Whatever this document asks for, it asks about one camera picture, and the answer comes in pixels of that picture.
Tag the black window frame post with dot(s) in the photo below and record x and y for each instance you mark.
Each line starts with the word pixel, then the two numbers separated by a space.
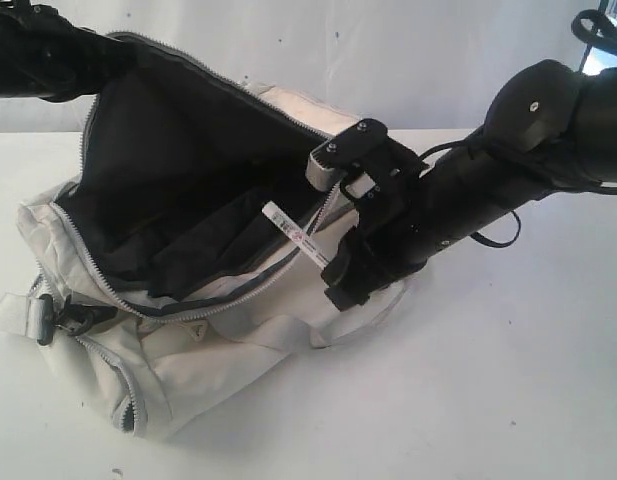
pixel 596 31

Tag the white fabric duffel bag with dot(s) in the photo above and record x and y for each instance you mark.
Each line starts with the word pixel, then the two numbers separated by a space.
pixel 166 285

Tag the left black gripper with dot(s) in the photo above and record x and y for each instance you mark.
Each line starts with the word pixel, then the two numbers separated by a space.
pixel 43 55

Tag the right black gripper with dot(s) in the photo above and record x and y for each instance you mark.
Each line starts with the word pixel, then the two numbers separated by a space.
pixel 468 184

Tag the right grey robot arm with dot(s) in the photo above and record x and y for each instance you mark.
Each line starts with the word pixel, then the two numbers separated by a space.
pixel 548 130

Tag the black and white marker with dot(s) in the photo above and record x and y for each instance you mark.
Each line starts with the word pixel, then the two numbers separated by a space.
pixel 303 241

